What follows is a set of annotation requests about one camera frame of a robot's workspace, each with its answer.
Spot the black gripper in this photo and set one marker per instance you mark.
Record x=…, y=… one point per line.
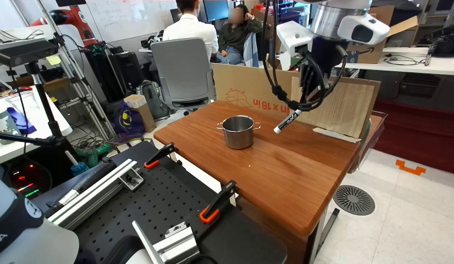
x=323, y=61

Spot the round metal floor drain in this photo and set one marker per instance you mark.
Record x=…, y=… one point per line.
x=354, y=200

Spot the orange floor tape marker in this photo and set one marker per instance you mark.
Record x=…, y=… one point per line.
x=410, y=168

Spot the wooden board backstop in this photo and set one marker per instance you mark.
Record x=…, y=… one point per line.
x=351, y=108

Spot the long aluminium extrusion rail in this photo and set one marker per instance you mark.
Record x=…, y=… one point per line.
x=92, y=193

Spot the large brown cardboard sheet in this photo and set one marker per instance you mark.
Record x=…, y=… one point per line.
x=246, y=89

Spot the short aluminium extrusion rail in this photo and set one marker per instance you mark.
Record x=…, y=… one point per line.
x=174, y=244

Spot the small cardboard box with label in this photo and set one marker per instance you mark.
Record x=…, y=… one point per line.
x=140, y=109

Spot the grey office chair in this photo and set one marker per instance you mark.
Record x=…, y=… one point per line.
x=183, y=68

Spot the black computer monitor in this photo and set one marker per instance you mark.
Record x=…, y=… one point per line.
x=215, y=10

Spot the open Amazon cardboard box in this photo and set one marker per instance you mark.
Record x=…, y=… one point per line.
x=397, y=27

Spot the white side table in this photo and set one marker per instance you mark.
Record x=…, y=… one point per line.
x=22, y=142

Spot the silver metal rack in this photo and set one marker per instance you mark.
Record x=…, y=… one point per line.
x=82, y=89

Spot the black and white marker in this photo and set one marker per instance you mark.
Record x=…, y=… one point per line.
x=287, y=123

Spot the person in dark jacket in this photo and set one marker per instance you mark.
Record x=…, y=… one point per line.
x=234, y=37

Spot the black camera on tripod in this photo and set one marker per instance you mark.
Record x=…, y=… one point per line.
x=22, y=52

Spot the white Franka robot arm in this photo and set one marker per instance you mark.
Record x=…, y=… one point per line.
x=366, y=27

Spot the whiteboard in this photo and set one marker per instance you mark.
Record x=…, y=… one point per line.
x=129, y=17

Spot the black computer tower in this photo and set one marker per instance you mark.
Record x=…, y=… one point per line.
x=114, y=68

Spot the black perforated breadboard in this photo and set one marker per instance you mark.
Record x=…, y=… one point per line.
x=153, y=208

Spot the person in white shirt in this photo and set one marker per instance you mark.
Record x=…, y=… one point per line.
x=190, y=30

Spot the grey metal table frame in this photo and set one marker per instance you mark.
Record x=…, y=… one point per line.
x=326, y=233

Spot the white desk with grey legs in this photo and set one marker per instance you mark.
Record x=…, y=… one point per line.
x=433, y=67

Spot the black controller with red lights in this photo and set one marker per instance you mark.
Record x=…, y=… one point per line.
x=23, y=181

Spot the purple bag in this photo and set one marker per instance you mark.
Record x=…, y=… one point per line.
x=124, y=121

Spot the green object on floor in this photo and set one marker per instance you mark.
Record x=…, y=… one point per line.
x=92, y=156

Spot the silver corner bracket plate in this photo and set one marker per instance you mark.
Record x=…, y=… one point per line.
x=133, y=180

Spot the blue cloth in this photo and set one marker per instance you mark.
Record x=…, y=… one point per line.
x=20, y=121

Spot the red carpet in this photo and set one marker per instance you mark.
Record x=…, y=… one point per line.
x=421, y=134

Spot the red machine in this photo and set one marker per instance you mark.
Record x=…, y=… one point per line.
x=74, y=23

